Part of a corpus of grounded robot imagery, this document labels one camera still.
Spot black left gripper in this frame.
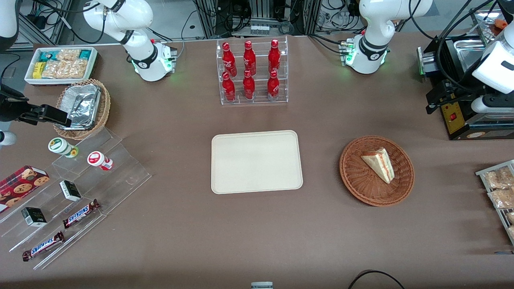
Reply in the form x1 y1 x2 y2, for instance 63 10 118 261
426 79 482 115

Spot triangular sandwich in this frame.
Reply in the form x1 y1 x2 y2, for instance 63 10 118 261
361 148 395 184

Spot tan wicker basket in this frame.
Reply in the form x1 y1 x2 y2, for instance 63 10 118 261
53 79 111 140

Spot tray of wrapped pastries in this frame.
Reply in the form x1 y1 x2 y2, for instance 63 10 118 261
476 160 514 245

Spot brown round wicker basket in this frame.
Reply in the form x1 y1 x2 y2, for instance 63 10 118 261
339 135 415 207

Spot beige plastic serving tray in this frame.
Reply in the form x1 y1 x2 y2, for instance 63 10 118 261
211 130 304 195

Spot black food warmer machine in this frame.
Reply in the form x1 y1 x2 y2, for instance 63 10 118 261
418 8 514 141

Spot green lid yogurt bottle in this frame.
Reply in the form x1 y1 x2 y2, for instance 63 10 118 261
48 137 79 158

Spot stacked aluminium foil containers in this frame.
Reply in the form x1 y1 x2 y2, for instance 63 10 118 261
58 84 101 130

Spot white rectangular snack bin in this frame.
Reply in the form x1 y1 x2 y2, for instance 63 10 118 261
24 47 98 86

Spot clear rice cracker bag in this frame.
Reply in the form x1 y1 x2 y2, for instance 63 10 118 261
42 59 88 79
56 49 81 61

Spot steel warmer pan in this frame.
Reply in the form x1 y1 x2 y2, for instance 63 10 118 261
453 39 490 69

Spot red lid yogurt bottle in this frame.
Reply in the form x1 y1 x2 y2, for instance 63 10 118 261
87 151 114 171

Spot red chocolate cookie box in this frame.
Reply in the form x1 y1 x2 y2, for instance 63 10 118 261
0 165 50 213

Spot small black carton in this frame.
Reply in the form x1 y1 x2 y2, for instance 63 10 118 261
21 207 47 227
59 180 82 201

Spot clear acrylic stepped display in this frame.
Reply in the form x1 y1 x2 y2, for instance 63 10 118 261
0 128 152 270

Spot snickers chocolate bar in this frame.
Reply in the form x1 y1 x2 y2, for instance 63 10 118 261
63 199 101 229
22 231 65 262

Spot red cola bottle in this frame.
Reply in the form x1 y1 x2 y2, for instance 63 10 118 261
222 72 236 102
243 70 256 100
222 42 237 77
267 71 280 101
243 40 257 76
268 39 281 74

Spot clear acrylic bottle rack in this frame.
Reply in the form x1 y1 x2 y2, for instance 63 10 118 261
216 36 289 106

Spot white power strip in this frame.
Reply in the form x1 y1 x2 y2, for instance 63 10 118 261
249 24 278 37

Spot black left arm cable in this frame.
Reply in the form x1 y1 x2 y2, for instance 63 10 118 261
437 0 502 93

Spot aluminium frame rack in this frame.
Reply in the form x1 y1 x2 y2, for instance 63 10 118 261
195 0 322 39

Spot black looped table cable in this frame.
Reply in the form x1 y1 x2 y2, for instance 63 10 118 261
347 270 406 289

